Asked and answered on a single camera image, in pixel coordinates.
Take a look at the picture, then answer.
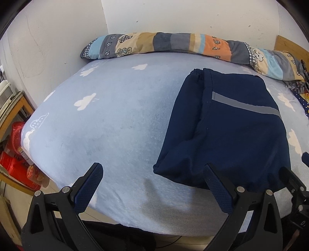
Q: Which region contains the light blue cloud bed sheet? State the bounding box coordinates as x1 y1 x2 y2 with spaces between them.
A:
21 53 309 236

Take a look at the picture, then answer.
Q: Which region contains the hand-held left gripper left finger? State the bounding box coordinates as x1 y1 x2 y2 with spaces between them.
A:
20 162 104 251

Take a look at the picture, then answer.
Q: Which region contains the navy dotted yellow cloth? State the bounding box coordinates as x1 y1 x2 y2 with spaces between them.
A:
298 93 309 119

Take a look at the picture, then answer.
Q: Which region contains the rolled patchwork quilt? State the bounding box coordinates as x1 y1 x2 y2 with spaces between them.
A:
80 32 307 81

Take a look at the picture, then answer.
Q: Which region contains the dark floral cloth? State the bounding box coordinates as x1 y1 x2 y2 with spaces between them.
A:
284 59 309 93

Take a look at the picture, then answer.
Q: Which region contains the wooden shelf frame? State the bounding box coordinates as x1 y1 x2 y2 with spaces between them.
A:
0 90 52 196

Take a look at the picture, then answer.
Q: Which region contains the wooden headboard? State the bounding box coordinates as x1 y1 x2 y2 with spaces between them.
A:
275 35 309 65

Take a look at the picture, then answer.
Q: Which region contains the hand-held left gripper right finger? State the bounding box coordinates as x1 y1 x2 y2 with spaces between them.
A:
203 163 283 251

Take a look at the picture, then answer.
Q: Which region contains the red patterned round tin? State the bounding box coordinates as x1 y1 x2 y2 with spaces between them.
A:
25 165 50 187

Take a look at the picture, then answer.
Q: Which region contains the navy work jacket red collar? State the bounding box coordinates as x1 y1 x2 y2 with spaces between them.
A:
153 68 291 192

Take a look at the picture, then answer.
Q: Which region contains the red plastic basin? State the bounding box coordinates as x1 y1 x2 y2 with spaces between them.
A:
0 151 39 190
8 121 26 155

